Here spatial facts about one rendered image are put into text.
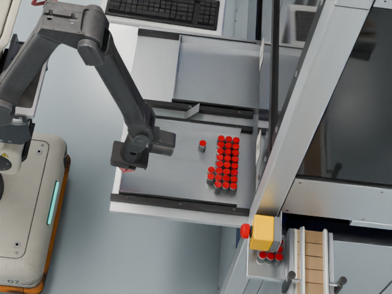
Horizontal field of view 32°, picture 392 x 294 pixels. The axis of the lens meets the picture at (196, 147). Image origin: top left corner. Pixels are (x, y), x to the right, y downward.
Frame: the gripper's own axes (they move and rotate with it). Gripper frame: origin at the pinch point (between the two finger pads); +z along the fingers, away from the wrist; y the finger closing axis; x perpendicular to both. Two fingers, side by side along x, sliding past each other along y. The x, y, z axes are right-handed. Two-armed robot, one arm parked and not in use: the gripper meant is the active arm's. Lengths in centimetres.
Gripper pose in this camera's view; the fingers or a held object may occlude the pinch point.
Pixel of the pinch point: (123, 169)
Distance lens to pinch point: 193.0
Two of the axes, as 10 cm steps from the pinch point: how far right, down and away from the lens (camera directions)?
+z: -2.9, 4.9, 8.2
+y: 9.5, 2.2, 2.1
